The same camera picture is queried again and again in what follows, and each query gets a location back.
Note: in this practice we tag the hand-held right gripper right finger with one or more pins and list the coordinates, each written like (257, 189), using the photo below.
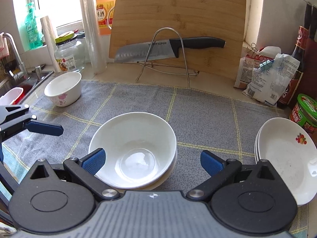
(210, 163)

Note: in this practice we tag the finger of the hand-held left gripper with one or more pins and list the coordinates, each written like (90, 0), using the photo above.
(44, 128)
(1, 153)

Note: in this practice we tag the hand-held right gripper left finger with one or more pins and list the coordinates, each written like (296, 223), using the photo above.
(95, 160)

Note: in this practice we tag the plain white bowl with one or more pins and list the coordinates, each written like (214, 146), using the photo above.
(133, 141)

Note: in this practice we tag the grey checked dish cloth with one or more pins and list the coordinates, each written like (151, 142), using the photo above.
(203, 119)

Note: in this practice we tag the steel sink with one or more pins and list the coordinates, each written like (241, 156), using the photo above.
(37, 83)

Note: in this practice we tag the red and white basin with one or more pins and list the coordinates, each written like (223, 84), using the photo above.
(11, 96)

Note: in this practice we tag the metal sink knob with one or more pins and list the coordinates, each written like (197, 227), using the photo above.
(38, 72)

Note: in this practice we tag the glass jar green lid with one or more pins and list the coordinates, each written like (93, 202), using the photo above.
(68, 59)

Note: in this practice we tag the metal faucet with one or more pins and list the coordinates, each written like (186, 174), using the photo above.
(14, 52)

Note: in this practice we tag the short plastic wrap roll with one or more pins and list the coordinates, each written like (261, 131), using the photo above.
(49, 42)

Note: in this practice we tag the pink striped rag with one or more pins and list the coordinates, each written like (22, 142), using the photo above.
(3, 47)

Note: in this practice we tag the pink and white bag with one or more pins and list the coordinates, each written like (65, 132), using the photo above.
(244, 74)

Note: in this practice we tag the green dish soap bottle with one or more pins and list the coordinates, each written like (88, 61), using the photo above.
(33, 32)

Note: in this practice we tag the tall plastic wrap roll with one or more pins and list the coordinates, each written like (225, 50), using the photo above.
(92, 42)

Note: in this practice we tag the white printed bag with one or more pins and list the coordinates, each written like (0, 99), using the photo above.
(272, 84)

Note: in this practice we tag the green lid sauce tub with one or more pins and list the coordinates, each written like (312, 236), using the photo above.
(304, 114)

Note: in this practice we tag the green bag clip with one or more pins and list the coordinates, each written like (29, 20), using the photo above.
(267, 65)

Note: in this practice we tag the metal binder clip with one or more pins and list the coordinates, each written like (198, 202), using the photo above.
(255, 49)

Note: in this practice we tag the orange cooking wine jug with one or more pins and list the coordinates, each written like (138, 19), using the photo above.
(104, 14)

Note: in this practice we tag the window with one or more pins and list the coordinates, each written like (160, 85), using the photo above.
(57, 0)

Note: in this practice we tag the dark wooden knife block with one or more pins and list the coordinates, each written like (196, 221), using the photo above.
(312, 67)

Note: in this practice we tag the dark soy sauce bottle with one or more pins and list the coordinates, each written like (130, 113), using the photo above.
(299, 44)

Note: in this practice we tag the bamboo cutting board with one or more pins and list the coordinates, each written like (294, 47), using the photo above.
(178, 10)

